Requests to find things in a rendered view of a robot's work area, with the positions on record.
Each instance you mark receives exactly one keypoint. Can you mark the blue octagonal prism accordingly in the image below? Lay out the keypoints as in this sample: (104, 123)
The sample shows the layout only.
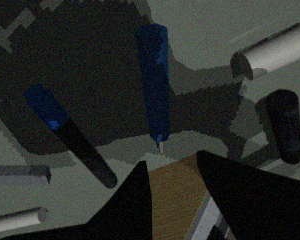
(152, 46)

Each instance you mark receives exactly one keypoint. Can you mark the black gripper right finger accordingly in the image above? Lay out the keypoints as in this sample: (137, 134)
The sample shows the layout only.
(256, 205)

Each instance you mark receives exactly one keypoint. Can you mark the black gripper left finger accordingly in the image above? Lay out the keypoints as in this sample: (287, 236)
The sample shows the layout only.
(127, 215)

